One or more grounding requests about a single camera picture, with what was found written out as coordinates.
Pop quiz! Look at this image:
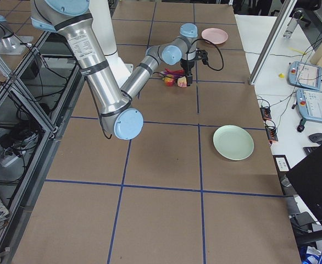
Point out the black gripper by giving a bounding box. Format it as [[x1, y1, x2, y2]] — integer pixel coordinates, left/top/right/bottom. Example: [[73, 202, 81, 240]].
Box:
[[180, 59, 195, 86]]

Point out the red chili pepper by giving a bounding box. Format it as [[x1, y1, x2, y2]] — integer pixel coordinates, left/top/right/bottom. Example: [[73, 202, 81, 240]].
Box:
[[164, 68, 184, 76]]

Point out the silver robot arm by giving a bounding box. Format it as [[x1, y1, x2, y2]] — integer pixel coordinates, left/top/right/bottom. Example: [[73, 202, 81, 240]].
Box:
[[30, 1, 198, 140]]

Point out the pale green pink peach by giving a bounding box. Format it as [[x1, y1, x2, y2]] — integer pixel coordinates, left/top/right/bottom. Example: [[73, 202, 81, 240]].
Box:
[[177, 76, 187, 87]]

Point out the purple eggplant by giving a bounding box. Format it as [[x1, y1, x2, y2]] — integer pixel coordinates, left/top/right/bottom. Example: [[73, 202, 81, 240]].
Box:
[[155, 71, 178, 79]]

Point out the pink plastic plate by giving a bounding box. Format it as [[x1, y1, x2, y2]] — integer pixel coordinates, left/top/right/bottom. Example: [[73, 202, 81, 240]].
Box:
[[201, 27, 229, 45]]

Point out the green plastic plate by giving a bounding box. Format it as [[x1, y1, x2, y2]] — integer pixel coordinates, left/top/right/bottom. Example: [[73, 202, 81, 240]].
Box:
[[213, 125, 254, 161]]

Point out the brown paper table cover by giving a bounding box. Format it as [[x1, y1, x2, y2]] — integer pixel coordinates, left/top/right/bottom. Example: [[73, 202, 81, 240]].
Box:
[[12, 1, 300, 263]]

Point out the plastic water bottle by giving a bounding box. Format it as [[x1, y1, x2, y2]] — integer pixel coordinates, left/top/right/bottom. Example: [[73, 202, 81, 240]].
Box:
[[283, 10, 303, 39]]

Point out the blue teach pendant far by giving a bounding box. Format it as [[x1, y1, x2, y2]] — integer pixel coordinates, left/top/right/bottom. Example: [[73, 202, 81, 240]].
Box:
[[287, 61, 322, 90]]

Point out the blue teach pendant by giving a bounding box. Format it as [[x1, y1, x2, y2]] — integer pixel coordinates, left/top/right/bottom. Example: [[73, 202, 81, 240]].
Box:
[[287, 61, 322, 90], [296, 88, 322, 123]]

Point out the blue teach pendant near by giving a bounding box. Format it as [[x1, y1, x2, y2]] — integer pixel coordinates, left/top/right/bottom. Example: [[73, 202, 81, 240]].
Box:
[[296, 88, 322, 123]]

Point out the black computer mouse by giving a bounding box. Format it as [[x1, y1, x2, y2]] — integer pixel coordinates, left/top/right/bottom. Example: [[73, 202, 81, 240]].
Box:
[[308, 133, 322, 145]]

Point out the black laptop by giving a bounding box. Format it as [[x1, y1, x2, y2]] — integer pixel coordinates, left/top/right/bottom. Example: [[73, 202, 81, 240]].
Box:
[[286, 145, 322, 224]]

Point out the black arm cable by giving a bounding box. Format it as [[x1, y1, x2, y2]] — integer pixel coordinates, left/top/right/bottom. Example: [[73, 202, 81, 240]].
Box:
[[190, 38, 224, 72]]

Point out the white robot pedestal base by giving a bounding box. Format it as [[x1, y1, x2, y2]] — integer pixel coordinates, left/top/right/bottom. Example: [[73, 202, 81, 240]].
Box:
[[89, 0, 134, 88]]

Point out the aluminium frame post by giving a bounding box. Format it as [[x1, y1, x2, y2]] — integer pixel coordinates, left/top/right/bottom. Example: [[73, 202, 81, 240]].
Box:
[[249, 0, 297, 85]]

